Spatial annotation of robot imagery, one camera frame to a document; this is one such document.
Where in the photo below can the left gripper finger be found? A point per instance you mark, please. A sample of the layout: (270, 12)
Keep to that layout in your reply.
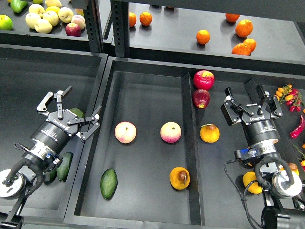
(49, 97)
(75, 123)

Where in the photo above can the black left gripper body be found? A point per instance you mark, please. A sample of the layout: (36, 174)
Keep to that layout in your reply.
(55, 132)

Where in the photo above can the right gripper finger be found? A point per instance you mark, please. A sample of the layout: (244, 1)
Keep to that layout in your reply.
(232, 107)
(268, 104)

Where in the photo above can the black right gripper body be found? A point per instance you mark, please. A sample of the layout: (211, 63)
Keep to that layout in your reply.
(259, 127)

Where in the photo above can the green avocado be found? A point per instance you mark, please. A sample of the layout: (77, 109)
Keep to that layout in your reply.
(108, 183)
(63, 169)
(78, 112)
(50, 176)

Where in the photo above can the yellow pear with brown stem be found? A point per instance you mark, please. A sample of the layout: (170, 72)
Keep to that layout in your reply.
(179, 178)

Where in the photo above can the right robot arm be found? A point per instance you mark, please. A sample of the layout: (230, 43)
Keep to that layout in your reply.
(281, 186)

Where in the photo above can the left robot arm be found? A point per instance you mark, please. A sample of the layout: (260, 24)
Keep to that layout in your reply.
(28, 174)

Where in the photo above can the green avocado top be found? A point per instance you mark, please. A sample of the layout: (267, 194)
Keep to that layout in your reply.
(78, 112)

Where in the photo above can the yellow pear near divider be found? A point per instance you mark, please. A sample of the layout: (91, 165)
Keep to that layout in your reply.
(209, 133)

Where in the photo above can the yellow pear lower right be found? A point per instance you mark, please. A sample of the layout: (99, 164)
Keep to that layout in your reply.
(247, 179)

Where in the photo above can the pale yellow pear front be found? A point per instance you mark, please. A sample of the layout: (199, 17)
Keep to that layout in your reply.
(43, 26)

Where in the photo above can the pale yellow pear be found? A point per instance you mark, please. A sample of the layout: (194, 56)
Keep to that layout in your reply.
(31, 19)
(51, 17)
(43, 26)

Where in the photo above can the pale yellow pear middle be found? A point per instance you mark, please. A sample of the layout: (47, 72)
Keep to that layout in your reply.
(51, 17)

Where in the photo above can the pale yellow pear left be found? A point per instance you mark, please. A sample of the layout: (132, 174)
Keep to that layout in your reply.
(31, 19)

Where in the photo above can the cherry tomato bunch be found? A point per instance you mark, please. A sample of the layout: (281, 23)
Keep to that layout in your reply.
(291, 97)

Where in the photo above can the red chili pepper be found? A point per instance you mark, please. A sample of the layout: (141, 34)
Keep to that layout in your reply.
(298, 130)

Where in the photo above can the black left tray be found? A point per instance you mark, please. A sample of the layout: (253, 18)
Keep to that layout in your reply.
(26, 75)

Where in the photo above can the black tray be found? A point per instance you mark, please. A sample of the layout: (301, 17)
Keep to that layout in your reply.
(26, 75)
(149, 94)

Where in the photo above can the bright red apple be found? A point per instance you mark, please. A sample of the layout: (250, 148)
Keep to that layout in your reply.
(203, 79)

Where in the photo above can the pink apple left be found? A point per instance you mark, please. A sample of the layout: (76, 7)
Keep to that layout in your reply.
(125, 132)

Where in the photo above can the pink apple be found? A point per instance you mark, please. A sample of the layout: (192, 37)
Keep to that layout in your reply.
(170, 132)
(125, 132)

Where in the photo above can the orange front right shelf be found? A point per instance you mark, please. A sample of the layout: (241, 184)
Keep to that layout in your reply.
(241, 49)

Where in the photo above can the orange shelf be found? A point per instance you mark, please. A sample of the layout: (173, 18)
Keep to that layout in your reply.
(232, 18)
(132, 19)
(241, 49)
(145, 18)

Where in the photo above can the orange behind front orange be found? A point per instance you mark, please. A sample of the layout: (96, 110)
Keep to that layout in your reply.
(251, 43)

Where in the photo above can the dark red apple on shelf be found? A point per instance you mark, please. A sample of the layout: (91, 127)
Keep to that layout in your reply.
(73, 29)

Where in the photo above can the pink apple right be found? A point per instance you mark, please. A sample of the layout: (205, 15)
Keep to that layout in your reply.
(170, 132)

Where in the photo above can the orange on shelf centre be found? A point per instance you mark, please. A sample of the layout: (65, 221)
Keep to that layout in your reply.
(203, 37)

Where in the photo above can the large orange on shelf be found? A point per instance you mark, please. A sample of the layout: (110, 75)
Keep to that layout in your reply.
(244, 28)

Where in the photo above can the pink peach on shelf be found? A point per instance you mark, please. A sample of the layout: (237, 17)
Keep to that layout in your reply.
(79, 20)

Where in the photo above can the black middle tray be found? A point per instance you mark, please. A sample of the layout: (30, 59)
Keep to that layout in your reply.
(149, 94)

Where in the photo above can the pale yellow apple right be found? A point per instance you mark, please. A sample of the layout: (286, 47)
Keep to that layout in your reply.
(65, 14)

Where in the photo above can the orange top right shelf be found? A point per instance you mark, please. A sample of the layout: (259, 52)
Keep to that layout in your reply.
(232, 18)

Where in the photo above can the green apple on shelf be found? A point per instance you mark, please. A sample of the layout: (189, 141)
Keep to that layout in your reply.
(5, 23)

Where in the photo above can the green pepper on shelf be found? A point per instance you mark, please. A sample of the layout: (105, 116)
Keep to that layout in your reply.
(18, 5)

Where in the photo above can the orange shelf leftmost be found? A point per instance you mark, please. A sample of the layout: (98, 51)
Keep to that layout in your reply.
(132, 19)

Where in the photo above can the black shelf post left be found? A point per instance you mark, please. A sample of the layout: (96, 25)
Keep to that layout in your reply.
(93, 26)

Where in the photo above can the black shelf post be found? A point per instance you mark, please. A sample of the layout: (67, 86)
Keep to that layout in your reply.
(93, 26)
(120, 23)

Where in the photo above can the black shelf post right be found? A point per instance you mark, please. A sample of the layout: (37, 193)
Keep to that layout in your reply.
(120, 23)

